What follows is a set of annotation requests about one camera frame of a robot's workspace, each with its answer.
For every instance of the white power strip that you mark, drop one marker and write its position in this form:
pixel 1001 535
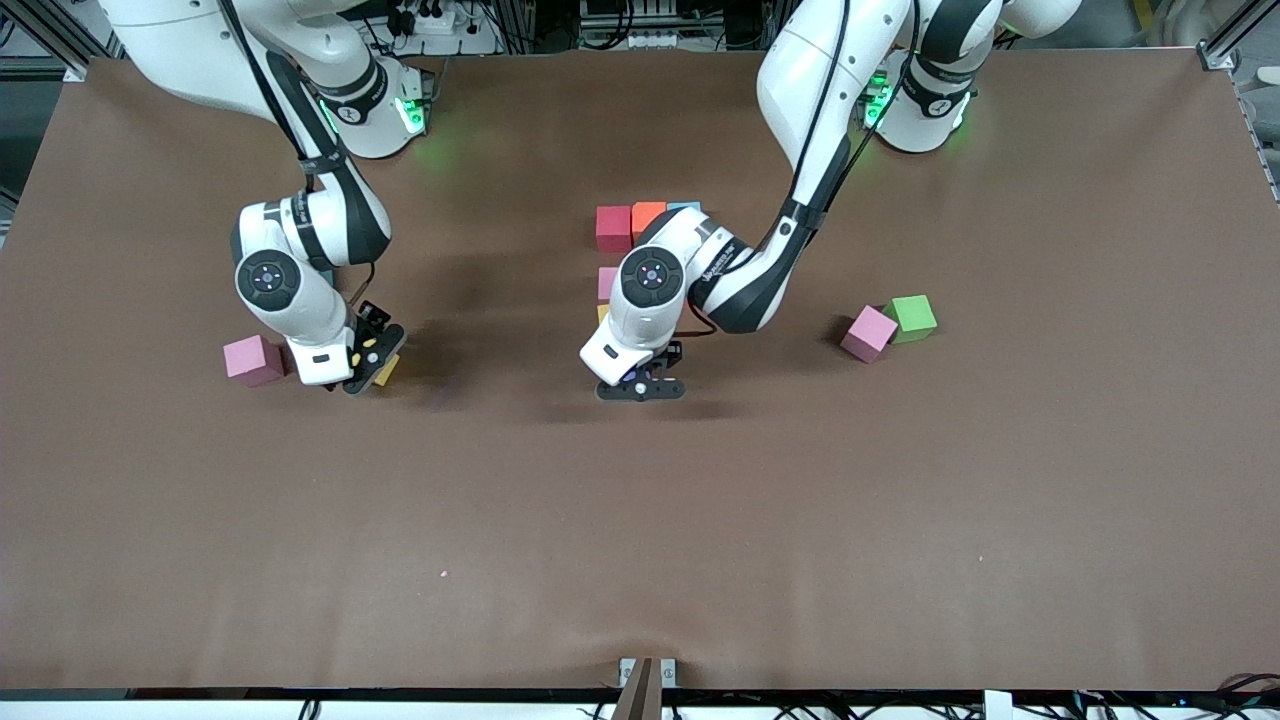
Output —
pixel 435 22

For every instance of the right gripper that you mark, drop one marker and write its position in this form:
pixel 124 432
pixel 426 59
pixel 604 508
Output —
pixel 373 317

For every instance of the green foam cube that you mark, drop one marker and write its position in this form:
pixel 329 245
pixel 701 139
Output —
pixel 912 316

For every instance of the orange foam cube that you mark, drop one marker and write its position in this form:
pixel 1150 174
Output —
pixel 647 215

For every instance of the pink foam cube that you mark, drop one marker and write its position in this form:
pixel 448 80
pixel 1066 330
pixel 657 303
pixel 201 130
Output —
pixel 606 283
pixel 868 333
pixel 250 358

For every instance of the metal table edge bracket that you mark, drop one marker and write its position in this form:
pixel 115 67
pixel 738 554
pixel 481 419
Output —
pixel 626 672

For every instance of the brown table cover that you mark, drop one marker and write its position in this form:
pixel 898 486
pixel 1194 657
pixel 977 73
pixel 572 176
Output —
pixel 600 560

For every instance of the red foam cube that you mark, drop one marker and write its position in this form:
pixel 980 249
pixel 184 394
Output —
pixel 614 228

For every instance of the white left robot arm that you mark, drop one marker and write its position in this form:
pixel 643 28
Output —
pixel 810 80

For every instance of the white label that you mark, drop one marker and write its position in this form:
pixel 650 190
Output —
pixel 997 705

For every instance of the wooden strip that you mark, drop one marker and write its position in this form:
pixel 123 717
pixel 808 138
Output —
pixel 635 695

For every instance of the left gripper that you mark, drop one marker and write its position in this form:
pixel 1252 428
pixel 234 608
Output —
pixel 671 357

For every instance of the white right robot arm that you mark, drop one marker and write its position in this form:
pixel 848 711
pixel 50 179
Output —
pixel 180 40

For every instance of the white electronics box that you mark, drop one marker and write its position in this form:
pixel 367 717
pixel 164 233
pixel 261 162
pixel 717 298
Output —
pixel 650 40

